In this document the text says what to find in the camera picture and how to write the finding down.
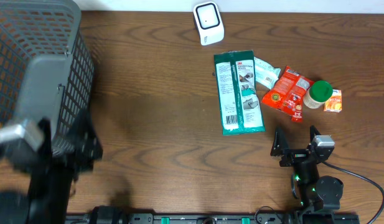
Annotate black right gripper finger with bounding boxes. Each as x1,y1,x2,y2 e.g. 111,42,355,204
309,125,321,146
270,127,288,157

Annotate small orange box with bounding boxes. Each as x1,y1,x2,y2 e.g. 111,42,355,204
323,89,342,113

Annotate green lid spice jar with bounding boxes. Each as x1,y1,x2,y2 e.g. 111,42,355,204
303,80,333,109

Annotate red snack bag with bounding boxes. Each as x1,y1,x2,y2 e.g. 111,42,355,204
261,66,314,117

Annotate green white package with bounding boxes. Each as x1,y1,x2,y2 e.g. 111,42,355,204
213,50,266,136

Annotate mint green wipes pack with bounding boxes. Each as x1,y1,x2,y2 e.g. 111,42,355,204
254,57,281,90

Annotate red tube snack pack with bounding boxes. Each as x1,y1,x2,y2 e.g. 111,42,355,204
292,105,302,123

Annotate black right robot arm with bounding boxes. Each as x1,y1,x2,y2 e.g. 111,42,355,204
270,126,344,212

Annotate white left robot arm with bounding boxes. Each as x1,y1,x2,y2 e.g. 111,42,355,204
0,110,103,223

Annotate white barcode scanner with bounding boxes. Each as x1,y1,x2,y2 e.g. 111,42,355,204
193,1,225,46

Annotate grey plastic shopping basket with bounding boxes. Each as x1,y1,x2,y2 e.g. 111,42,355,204
0,0,94,156

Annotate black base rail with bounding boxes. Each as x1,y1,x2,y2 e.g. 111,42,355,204
64,206,360,224

